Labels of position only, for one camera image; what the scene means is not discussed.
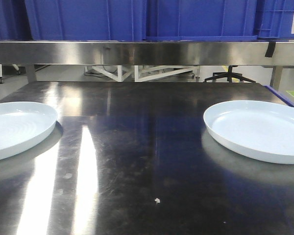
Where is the light blue plate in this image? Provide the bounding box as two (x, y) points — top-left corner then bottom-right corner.
(0, 101), (58, 160)
(203, 100), (294, 165)

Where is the black office chair base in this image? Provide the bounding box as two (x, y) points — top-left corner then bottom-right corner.
(204, 65), (256, 83)

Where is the centre blue plastic bin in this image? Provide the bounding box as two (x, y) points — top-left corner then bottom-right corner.
(25, 0), (257, 42)

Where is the blue plastic bin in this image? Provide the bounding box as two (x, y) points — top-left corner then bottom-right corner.
(254, 0), (294, 40)
(25, 0), (257, 42)
(0, 0), (31, 41)

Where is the blue edge strip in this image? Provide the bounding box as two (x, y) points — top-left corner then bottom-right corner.
(264, 85), (294, 108)

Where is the black tape strip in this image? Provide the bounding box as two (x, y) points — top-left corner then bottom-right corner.
(265, 41), (276, 58)

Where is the right blue plastic bin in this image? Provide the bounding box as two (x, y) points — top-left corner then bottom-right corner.
(254, 0), (294, 40)

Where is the left blue plastic bin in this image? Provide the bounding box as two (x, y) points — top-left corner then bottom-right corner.
(0, 0), (31, 41)

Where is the stainless steel shelf rail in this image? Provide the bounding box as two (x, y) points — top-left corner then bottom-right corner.
(0, 41), (294, 66)

